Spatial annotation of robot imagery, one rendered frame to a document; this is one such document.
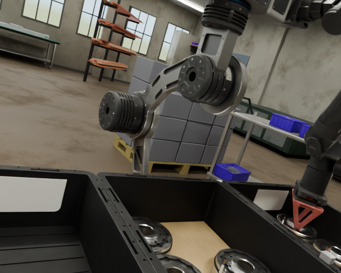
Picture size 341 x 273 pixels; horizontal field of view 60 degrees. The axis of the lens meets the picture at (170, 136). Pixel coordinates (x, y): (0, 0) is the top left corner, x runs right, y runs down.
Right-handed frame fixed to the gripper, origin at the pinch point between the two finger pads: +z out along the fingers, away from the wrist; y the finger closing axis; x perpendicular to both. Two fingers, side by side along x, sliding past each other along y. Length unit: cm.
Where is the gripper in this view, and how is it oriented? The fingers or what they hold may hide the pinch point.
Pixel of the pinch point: (297, 221)
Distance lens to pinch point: 84.8
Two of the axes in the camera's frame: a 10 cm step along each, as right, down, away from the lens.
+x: -9.0, -3.3, 2.9
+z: -2.7, 9.4, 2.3
